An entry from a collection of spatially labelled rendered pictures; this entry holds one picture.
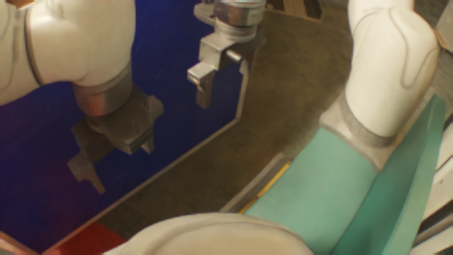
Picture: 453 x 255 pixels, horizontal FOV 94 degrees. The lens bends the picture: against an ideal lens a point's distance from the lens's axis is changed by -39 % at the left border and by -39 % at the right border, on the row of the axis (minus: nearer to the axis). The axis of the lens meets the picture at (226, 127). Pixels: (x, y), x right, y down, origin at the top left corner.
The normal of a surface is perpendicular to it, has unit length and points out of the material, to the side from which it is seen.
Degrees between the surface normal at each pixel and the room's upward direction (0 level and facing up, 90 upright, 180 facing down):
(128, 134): 0
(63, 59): 93
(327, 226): 0
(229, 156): 0
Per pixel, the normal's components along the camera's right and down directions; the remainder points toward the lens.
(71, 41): 0.29, 0.71
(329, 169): 0.11, -0.62
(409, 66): -0.30, 0.45
